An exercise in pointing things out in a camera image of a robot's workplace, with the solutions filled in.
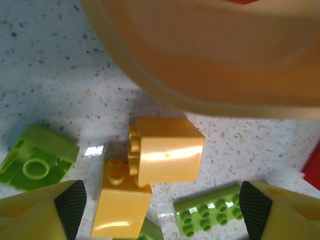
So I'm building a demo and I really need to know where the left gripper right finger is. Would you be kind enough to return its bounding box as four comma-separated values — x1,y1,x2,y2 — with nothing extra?
238,181,320,240

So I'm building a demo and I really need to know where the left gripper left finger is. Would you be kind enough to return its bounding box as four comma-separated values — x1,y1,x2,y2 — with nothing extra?
0,179,88,240

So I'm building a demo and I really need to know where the red lego brick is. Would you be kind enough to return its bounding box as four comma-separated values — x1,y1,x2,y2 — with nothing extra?
226,0,261,5
301,142,320,180

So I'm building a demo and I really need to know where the green lego brick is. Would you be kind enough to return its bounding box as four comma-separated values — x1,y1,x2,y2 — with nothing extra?
173,183,244,238
138,217,163,240
0,124,81,188

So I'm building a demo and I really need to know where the yellow lego brick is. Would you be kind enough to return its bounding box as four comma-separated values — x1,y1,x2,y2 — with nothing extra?
90,157,153,239
127,116,206,188

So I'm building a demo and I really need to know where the orange plastic container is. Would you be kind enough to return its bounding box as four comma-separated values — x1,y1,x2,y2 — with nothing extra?
79,0,320,120

